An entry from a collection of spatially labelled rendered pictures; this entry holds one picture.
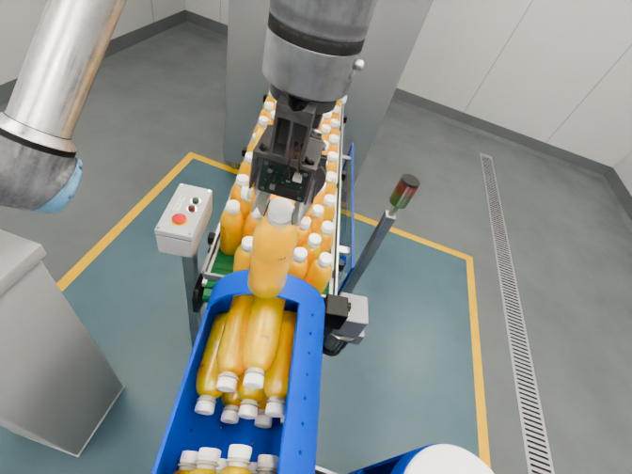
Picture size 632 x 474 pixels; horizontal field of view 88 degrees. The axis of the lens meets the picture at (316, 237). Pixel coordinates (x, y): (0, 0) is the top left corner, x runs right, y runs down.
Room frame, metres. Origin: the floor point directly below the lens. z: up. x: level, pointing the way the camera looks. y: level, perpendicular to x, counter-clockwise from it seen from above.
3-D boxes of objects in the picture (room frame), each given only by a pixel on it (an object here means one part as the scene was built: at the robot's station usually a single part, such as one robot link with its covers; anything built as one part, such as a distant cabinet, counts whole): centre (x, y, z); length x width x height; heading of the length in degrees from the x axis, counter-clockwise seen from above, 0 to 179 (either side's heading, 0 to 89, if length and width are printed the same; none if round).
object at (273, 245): (0.35, 0.06, 1.38); 0.07 x 0.07 x 0.19
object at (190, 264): (0.61, 0.39, 0.50); 0.04 x 0.04 x 1.00; 11
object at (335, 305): (0.54, -0.13, 0.95); 0.10 x 0.07 x 0.10; 101
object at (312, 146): (0.33, 0.06, 1.63); 0.09 x 0.08 x 0.12; 5
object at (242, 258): (0.56, 0.17, 1.00); 0.07 x 0.07 x 0.19
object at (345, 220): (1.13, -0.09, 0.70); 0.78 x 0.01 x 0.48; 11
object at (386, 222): (0.90, -0.22, 0.55); 0.04 x 0.04 x 1.10; 11
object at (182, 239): (0.61, 0.39, 1.05); 0.20 x 0.10 x 0.10; 11
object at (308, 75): (0.34, 0.06, 1.71); 0.10 x 0.09 x 0.05; 95
